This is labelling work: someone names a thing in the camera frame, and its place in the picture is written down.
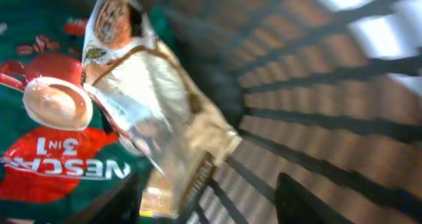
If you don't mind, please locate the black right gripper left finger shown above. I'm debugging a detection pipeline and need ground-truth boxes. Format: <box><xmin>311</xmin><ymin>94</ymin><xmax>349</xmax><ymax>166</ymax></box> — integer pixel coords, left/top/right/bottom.
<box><xmin>62</xmin><ymin>173</ymin><xmax>141</xmax><ymax>224</ymax></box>

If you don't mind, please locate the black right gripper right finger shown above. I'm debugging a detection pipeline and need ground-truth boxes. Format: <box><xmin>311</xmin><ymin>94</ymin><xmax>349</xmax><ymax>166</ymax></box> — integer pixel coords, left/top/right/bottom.
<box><xmin>275</xmin><ymin>173</ymin><xmax>352</xmax><ymax>224</ymax></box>

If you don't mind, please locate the green Nescafe coffee bag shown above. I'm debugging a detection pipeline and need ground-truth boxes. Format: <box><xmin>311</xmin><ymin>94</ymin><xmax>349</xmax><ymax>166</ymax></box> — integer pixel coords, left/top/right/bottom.
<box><xmin>1</xmin><ymin>0</ymin><xmax>151</xmax><ymax>223</ymax></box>

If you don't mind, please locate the beige cookie bag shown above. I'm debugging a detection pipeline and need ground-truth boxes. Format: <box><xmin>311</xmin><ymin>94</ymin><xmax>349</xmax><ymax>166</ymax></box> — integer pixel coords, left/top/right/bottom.
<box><xmin>82</xmin><ymin>0</ymin><xmax>241</xmax><ymax>218</ymax></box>

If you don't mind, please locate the grey plastic basket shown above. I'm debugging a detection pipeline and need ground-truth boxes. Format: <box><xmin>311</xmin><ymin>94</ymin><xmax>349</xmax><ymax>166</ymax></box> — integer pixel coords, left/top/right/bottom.
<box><xmin>125</xmin><ymin>0</ymin><xmax>422</xmax><ymax>224</ymax></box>

